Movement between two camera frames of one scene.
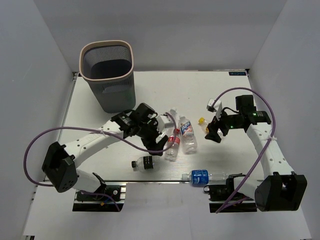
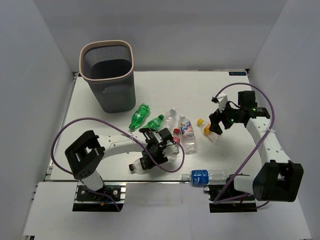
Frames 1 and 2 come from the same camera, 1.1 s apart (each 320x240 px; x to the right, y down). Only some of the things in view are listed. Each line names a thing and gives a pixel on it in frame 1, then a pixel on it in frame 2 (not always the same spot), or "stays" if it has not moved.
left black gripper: (157, 146) to (161, 159)
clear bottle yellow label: (204, 124) stays
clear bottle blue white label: (186, 130) stays
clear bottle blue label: (203, 177) stays
